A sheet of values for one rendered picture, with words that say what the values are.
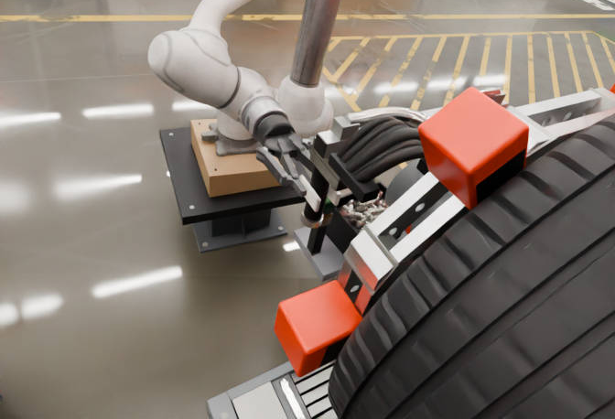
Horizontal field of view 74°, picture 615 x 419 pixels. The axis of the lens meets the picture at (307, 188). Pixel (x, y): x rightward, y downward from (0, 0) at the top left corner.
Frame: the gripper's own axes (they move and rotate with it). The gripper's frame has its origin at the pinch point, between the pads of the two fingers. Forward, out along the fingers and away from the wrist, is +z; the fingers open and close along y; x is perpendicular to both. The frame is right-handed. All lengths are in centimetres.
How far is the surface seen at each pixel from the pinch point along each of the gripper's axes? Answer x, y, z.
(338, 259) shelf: -38.1, -17.5, -6.7
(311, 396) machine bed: -77, -6, 12
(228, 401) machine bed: -75, 17, 3
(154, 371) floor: -83, 33, -18
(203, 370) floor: -83, 20, -12
